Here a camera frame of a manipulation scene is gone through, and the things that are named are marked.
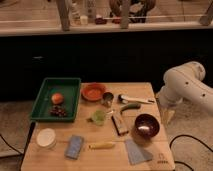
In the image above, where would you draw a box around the yellow banana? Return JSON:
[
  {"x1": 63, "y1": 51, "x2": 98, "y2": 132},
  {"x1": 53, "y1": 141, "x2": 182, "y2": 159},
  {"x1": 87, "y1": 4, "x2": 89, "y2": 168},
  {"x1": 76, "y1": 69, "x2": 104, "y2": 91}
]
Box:
[{"x1": 89, "y1": 142, "x2": 115, "y2": 149}]

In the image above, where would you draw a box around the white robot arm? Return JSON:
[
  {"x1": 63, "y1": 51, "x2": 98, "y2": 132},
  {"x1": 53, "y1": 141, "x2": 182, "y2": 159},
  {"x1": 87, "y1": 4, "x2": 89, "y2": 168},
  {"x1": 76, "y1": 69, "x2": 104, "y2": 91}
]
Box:
[{"x1": 157, "y1": 61, "x2": 213, "y2": 124}]

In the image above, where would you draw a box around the small metal cup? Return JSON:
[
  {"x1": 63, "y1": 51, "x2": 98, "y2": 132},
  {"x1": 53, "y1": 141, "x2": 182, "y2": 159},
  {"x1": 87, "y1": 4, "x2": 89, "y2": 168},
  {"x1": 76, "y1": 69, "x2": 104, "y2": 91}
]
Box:
[{"x1": 102, "y1": 92, "x2": 114, "y2": 107}]

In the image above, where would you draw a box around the green plastic cup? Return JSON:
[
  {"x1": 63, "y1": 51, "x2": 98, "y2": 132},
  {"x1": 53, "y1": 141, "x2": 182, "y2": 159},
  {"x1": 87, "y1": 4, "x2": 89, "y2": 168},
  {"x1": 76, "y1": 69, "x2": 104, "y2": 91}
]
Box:
[{"x1": 87, "y1": 110, "x2": 113, "y2": 126}]

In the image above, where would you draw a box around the orange bowl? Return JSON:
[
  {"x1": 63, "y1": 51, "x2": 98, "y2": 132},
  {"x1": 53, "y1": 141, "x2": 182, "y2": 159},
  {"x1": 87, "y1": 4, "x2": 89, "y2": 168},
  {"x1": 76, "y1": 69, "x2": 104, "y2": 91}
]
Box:
[{"x1": 81, "y1": 83, "x2": 106, "y2": 102}]

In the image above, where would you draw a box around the green cucumber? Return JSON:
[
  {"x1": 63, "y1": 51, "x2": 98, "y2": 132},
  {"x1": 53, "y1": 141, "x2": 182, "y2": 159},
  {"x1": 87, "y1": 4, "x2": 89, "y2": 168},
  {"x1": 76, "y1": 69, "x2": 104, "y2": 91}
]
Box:
[{"x1": 120, "y1": 103, "x2": 141, "y2": 114}]

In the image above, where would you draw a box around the green plastic tray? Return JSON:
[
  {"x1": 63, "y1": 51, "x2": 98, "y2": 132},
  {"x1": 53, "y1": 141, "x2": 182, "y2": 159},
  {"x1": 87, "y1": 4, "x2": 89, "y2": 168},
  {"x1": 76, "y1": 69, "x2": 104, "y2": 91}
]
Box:
[{"x1": 30, "y1": 78, "x2": 81, "y2": 122}]

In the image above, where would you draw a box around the orange fruit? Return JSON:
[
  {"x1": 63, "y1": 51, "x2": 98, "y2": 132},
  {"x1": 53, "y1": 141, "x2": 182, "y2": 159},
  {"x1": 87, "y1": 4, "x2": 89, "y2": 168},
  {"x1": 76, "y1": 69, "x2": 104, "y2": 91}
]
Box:
[{"x1": 51, "y1": 93, "x2": 64, "y2": 105}]

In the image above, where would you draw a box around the dark grape bunch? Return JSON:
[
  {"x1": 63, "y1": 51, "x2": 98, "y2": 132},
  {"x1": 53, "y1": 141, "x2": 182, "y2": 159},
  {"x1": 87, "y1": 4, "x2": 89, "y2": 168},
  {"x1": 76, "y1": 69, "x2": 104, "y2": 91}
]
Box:
[{"x1": 50, "y1": 105, "x2": 67, "y2": 117}]

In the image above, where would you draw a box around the dark purple bowl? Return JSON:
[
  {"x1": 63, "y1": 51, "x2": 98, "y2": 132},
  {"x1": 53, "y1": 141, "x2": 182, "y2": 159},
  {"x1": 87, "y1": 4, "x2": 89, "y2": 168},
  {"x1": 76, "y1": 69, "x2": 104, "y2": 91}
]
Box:
[{"x1": 134, "y1": 114, "x2": 160, "y2": 139}]

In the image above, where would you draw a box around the blue sponge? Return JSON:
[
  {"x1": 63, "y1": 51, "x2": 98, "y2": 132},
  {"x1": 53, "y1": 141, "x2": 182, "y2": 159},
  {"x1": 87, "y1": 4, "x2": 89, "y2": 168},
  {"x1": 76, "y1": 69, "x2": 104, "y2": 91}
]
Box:
[{"x1": 65, "y1": 135, "x2": 84, "y2": 160}]

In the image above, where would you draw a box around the grey blue cloth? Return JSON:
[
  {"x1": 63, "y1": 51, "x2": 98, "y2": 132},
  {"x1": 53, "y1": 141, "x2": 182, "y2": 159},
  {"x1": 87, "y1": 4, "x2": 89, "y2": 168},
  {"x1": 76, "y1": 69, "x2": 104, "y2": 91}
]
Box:
[{"x1": 124, "y1": 139, "x2": 153, "y2": 165}]

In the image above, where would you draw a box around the black cable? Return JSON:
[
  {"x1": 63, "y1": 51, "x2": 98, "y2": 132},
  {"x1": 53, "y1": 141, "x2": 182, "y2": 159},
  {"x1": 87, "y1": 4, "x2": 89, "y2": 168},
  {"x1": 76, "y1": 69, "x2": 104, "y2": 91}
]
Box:
[{"x1": 169, "y1": 134, "x2": 213, "y2": 171}]

